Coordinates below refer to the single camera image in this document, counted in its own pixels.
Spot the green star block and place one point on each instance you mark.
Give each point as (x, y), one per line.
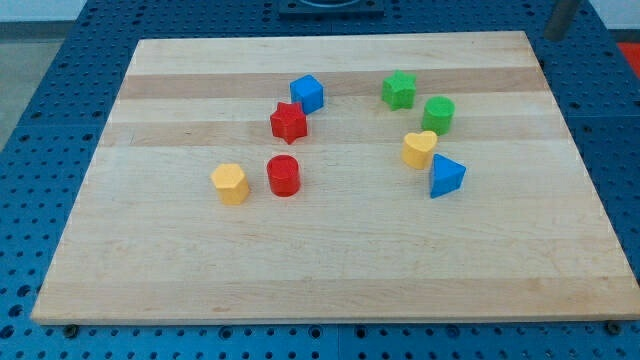
(399, 90)

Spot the red cylinder block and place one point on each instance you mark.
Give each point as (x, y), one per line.
(284, 175)

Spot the wooden board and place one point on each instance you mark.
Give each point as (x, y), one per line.
(525, 238)

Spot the blue triangle block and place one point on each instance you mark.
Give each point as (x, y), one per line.
(446, 176)

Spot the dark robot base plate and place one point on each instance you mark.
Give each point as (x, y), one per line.
(300, 8)

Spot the yellow heart block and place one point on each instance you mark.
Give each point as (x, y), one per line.
(418, 149)

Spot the yellow hexagon block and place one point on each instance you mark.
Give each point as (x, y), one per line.
(231, 183)

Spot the green cylinder block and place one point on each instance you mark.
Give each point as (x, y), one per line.
(438, 115)

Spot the blue cube block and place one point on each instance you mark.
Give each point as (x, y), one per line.
(309, 92)

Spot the red star block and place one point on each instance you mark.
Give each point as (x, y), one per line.
(289, 122)

